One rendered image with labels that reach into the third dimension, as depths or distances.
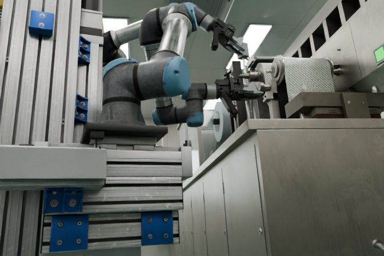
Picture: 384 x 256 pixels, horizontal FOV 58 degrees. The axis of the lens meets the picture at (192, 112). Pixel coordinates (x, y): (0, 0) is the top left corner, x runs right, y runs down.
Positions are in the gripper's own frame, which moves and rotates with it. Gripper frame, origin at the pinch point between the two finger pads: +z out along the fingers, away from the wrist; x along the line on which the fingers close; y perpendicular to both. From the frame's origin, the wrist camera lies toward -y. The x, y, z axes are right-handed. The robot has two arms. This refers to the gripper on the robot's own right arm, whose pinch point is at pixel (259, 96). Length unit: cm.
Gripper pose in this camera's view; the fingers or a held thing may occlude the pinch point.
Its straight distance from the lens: 158.6
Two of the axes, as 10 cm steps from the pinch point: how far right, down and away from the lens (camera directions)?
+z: 9.9, 0.0, 1.7
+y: -0.6, -9.4, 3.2
